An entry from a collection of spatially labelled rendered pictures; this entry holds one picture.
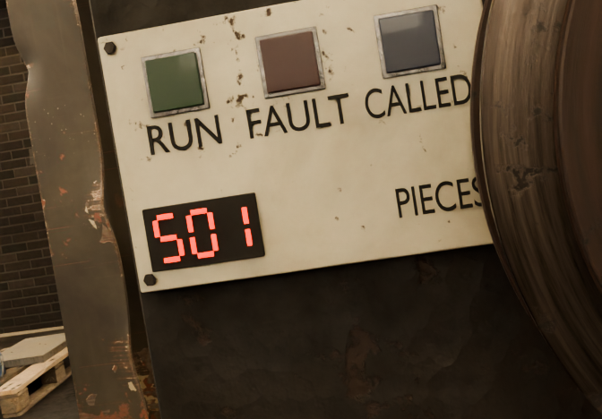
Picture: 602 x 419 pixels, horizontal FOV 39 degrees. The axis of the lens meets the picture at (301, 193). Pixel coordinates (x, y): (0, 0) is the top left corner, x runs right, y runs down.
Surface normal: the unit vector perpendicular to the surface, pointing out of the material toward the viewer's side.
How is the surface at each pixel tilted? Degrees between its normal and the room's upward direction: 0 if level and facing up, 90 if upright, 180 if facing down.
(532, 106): 90
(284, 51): 90
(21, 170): 90
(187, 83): 90
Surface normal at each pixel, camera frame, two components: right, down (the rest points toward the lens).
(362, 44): -0.12, 0.07
